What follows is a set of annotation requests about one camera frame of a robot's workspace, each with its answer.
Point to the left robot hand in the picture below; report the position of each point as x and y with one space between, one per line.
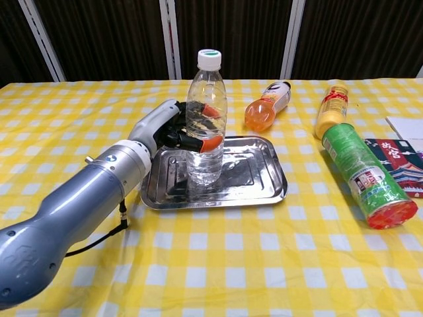
153 123

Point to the transparent plastic water bottle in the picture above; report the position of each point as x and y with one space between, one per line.
205 165

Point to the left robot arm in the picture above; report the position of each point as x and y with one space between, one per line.
76 201

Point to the orange drink bottle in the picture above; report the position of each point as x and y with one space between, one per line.
261 114

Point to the rectangular metal tray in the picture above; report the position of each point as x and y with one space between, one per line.
251 171

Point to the yellow plastic bottle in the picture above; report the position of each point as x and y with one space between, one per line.
332 110

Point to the yellow white checkered tablecloth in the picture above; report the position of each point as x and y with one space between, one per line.
231 257

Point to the green chips can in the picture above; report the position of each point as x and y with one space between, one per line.
360 171

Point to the white paper sheet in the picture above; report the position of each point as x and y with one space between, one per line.
408 127

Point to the dark illustrated booklet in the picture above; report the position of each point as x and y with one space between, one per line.
404 165

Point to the white partition frame post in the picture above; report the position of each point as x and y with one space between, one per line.
43 39
292 39
170 39

